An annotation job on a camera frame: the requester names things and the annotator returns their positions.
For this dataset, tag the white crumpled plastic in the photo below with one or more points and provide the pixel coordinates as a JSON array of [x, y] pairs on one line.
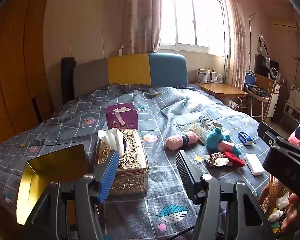
[[282, 201]]

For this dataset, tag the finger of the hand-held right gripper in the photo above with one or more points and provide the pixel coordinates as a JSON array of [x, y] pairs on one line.
[[290, 170], [266, 132]]

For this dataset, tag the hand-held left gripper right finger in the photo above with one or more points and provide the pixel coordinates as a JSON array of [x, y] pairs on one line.
[[186, 175]]

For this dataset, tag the small white fan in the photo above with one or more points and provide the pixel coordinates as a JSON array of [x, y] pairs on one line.
[[273, 73]]

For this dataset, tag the gold ornate tissue box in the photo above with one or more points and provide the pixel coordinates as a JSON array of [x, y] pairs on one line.
[[130, 160]]

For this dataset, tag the wicker basket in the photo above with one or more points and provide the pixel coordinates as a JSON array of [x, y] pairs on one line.
[[270, 192]]

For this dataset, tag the blue folding chair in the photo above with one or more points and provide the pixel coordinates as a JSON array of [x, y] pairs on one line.
[[250, 78]]

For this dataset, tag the teal plush toy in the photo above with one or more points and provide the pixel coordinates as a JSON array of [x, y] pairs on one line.
[[215, 138]]

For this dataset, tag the black rolled mat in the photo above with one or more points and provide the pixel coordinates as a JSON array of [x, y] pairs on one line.
[[67, 80]]

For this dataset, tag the beige snack packet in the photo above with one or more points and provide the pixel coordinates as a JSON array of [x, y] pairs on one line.
[[198, 132]]

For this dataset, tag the gold tin box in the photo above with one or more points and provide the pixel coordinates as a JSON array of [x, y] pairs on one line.
[[52, 165]]

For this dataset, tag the red sock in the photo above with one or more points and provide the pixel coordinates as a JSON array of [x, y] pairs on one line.
[[235, 160]]

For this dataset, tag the window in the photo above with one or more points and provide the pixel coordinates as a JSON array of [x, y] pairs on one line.
[[185, 17]]

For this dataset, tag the grey checked printed blanket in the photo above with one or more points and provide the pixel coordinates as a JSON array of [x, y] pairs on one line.
[[162, 110]]

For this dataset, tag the white tissue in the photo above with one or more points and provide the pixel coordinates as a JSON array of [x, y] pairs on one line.
[[112, 138]]

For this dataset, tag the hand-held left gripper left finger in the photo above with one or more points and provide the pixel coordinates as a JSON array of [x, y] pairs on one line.
[[110, 175]]

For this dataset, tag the white shelf cabinet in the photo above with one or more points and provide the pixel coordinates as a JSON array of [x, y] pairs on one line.
[[292, 112]]

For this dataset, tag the brown wooden board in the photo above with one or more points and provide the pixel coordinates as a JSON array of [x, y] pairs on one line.
[[263, 87]]

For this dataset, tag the blue tissue pack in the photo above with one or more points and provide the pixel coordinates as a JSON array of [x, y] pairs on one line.
[[245, 137]]

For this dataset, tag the wooden wardrobe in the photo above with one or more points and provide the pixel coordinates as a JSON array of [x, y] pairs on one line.
[[15, 67]]

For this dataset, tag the brown hair scrunchie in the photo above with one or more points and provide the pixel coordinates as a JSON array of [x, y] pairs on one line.
[[211, 158]]

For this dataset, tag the wooden bedside table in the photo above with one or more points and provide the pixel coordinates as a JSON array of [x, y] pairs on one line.
[[220, 88]]

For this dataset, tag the white sock with blue band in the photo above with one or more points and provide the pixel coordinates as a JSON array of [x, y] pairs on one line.
[[205, 123]]

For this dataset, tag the black electronic device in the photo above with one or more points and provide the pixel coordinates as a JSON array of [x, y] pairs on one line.
[[262, 62]]

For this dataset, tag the grey yellow blue headboard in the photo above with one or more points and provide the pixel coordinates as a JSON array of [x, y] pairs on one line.
[[127, 70]]

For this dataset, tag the pink rolled socks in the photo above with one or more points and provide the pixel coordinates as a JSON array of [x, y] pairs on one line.
[[175, 141]]

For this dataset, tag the purple cardboard box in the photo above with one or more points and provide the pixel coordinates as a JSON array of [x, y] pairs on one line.
[[126, 120]]

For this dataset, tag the person's right hand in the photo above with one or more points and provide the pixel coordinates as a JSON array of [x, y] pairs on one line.
[[292, 210]]

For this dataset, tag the pink patterned curtain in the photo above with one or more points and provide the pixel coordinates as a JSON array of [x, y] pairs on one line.
[[236, 42], [140, 17]]

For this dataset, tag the white milk powder can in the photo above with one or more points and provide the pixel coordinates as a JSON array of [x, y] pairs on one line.
[[203, 76]]

